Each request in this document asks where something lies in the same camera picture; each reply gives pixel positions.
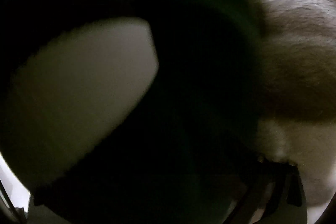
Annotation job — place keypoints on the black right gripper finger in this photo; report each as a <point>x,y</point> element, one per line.
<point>275,193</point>

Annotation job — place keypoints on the green white varsity jacket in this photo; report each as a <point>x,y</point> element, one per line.
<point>129,111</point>

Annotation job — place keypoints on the floral fleece blanket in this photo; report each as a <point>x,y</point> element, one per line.
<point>298,61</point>

